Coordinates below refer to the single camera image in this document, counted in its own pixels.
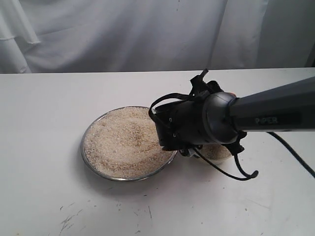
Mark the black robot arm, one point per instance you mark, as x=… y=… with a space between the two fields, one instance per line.
x=209 y=115

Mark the steel plate of rice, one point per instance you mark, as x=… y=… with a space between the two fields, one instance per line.
x=122 y=145

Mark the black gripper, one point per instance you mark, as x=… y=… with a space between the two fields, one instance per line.
x=235 y=148

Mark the white backdrop curtain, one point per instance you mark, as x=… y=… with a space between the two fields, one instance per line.
x=62 y=36

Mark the white bowl of rice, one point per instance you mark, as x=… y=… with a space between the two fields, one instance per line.
x=217 y=154

